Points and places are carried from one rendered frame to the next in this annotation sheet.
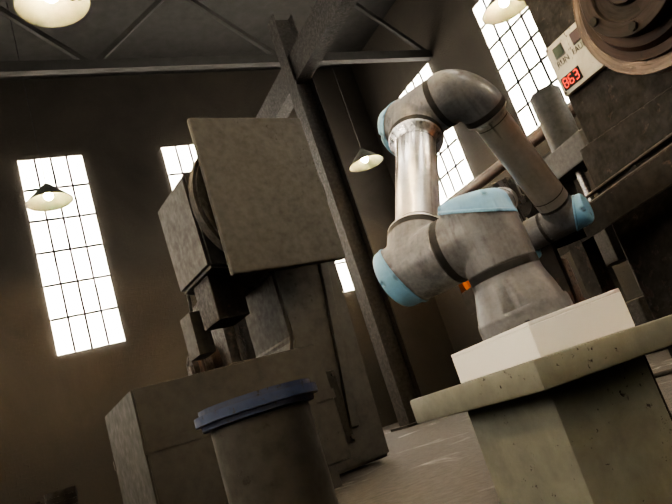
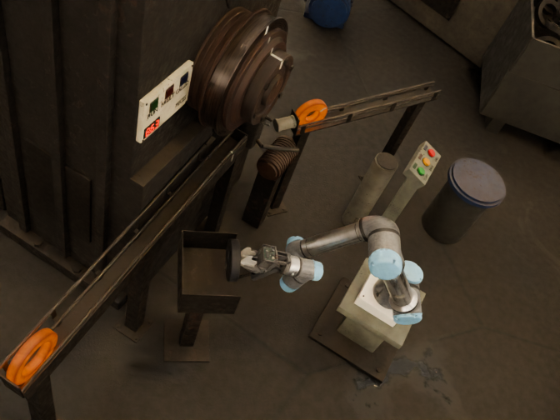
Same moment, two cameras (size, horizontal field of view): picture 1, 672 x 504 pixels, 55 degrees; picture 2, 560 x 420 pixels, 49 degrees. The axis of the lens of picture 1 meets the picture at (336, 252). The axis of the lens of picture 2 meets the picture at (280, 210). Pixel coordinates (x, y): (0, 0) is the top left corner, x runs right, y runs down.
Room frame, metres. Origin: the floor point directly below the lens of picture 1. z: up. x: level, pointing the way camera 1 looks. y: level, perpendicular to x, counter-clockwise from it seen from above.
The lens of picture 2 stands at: (2.65, 0.31, 2.57)
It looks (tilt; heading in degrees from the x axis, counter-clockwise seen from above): 51 degrees down; 220
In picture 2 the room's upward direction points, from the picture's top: 23 degrees clockwise
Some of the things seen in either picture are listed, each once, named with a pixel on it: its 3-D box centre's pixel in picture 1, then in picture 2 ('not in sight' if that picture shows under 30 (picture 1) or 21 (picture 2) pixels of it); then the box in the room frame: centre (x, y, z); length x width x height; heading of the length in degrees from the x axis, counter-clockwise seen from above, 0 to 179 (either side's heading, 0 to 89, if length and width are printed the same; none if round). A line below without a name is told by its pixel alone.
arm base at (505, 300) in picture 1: (514, 295); (392, 288); (1.05, -0.25, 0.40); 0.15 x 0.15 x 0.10
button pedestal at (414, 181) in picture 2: not in sight; (401, 198); (0.60, -0.68, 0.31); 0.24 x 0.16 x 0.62; 28
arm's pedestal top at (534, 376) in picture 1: (546, 369); (382, 302); (1.05, -0.25, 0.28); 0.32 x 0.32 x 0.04; 29
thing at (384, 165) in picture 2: not in sight; (368, 192); (0.71, -0.80, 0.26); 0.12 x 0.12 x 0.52
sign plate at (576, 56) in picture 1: (584, 49); (165, 101); (1.89, -0.94, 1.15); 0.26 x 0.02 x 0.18; 28
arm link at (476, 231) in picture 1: (481, 231); (405, 278); (1.05, -0.24, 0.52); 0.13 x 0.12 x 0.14; 55
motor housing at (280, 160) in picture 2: not in sight; (268, 183); (1.19, -1.04, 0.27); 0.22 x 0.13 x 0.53; 28
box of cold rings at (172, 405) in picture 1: (225, 442); not in sight; (3.64, 0.90, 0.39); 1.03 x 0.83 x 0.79; 122
